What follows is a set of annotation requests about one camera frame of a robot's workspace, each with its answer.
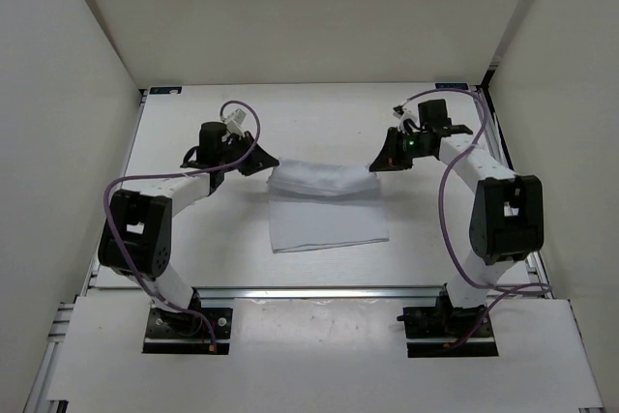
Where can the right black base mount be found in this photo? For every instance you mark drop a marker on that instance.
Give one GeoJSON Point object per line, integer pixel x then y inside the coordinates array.
{"type": "Point", "coordinates": [442, 332]}

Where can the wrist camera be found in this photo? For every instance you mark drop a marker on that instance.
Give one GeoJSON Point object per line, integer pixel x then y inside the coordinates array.
{"type": "Point", "coordinates": [234, 121]}
{"type": "Point", "coordinates": [407, 121]}

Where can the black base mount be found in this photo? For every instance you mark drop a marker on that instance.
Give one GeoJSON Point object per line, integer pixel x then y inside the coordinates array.
{"type": "Point", "coordinates": [442, 332]}
{"type": "Point", "coordinates": [178, 333]}

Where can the right blue corner label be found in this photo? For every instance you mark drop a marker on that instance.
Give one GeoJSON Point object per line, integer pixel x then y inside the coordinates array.
{"type": "Point", "coordinates": [452, 86]}

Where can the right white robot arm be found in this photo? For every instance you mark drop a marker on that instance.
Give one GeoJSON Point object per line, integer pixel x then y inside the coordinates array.
{"type": "Point", "coordinates": [507, 218]}

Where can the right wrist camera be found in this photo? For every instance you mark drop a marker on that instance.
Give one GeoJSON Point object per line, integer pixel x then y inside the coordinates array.
{"type": "Point", "coordinates": [407, 121]}

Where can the left blue corner label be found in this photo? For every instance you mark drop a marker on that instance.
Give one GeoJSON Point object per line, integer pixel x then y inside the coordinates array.
{"type": "Point", "coordinates": [165, 90]}

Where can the blue corner label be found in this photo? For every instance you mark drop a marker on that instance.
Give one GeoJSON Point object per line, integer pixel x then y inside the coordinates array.
{"type": "Point", "coordinates": [452, 86]}
{"type": "Point", "coordinates": [165, 90]}

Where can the front aluminium rail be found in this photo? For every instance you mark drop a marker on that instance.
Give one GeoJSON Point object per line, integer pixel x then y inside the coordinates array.
{"type": "Point", "coordinates": [318, 293]}

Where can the white skirt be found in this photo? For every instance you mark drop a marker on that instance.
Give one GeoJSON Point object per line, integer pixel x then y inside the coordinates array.
{"type": "Point", "coordinates": [316, 206]}

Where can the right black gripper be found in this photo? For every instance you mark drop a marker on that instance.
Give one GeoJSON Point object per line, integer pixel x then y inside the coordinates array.
{"type": "Point", "coordinates": [390, 158]}

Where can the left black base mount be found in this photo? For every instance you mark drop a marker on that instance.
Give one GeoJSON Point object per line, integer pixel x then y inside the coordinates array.
{"type": "Point", "coordinates": [178, 333]}

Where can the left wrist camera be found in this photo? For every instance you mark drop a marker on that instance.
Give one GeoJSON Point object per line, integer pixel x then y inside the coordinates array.
{"type": "Point", "coordinates": [234, 121]}

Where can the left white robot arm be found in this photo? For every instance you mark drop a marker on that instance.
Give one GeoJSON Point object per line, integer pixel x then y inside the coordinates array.
{"type": "Point", "coordinates": [137, 235]}

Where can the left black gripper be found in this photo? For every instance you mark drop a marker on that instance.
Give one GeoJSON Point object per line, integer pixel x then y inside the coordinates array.
{"type": "Point", "coordinates": [258, 160]}

